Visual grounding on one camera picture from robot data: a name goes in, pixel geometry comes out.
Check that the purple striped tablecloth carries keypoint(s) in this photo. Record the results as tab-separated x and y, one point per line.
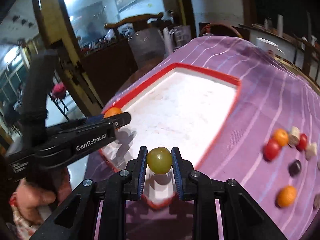
270	98

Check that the beige cork chunk tall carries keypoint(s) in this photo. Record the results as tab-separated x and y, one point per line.
311	151

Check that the white paper roll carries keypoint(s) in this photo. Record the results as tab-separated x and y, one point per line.
280	24

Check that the wooden chair left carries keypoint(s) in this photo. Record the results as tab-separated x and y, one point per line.
138	22

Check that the red tomato back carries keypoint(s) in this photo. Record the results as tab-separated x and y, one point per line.
303	142

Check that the dark purple plum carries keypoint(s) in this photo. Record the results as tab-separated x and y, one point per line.
295	168

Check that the person's left hand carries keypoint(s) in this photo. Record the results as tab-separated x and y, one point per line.
27	198

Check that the red tomato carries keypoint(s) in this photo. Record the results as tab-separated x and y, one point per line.
303	142
271	150

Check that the green grape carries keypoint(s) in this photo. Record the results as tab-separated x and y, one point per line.
159	160

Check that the large orange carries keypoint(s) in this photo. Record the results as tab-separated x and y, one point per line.
286	196

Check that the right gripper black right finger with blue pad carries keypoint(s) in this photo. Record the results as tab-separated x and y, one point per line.
203	191

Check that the small orange back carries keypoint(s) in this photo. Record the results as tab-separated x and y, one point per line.
281	137

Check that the small orange mandarin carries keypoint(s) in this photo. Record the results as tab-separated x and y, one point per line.
112	111

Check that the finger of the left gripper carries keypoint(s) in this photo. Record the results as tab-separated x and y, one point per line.
111	123
94	119

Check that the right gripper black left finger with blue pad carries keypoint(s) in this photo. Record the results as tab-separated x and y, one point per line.
127	184

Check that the white mug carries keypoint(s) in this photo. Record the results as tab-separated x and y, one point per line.
269	47

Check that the red white tray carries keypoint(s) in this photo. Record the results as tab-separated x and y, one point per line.
180	106

